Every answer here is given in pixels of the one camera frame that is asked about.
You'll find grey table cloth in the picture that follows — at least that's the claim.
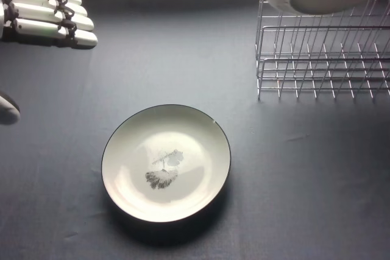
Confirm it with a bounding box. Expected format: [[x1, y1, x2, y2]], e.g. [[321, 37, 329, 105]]
[[0, 0, 390, 260]]

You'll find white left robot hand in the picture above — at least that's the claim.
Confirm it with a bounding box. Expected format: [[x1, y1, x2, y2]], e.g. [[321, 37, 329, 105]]
[[0, 0, 99, 125]]

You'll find metal wire dish rack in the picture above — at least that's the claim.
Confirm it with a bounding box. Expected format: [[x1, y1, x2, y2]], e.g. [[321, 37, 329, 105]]
[[257, 0, 390, 100]]

